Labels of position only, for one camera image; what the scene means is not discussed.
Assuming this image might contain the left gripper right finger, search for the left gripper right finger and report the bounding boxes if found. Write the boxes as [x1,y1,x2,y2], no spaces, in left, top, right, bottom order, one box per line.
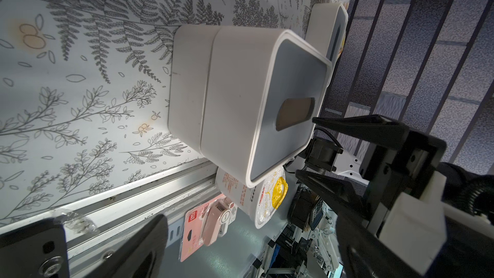
[87,214,169,277]

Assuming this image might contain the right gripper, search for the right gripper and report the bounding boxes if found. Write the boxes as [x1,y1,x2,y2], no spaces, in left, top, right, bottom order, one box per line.
[295,115,446,232]

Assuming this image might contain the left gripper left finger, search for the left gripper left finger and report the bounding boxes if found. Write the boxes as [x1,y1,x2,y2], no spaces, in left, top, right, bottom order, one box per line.
[1,218,69,277]

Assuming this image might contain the white box grey lid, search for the white box grey lid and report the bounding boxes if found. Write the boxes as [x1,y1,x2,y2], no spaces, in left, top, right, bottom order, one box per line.
[305,3,348,65]
[201,27,333,188]

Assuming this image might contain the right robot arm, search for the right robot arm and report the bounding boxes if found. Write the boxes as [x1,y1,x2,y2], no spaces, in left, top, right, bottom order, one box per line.
[296,115,493,277]

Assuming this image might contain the pink packaged item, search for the pink packaged item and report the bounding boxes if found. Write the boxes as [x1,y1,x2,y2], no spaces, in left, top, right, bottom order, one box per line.
[180,194,238,262]

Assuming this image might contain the instant noodle cup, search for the instant noodle cup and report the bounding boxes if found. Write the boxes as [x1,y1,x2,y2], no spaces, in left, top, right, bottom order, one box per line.
[216,166,288,229]

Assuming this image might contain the floral table cloth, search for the floral table cloth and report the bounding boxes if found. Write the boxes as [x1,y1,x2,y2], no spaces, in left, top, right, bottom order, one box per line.
[1,0,318,226]

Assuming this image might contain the aluminium rail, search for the aluminium rail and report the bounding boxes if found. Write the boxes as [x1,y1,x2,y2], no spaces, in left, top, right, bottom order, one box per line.
[1,159,218,277]

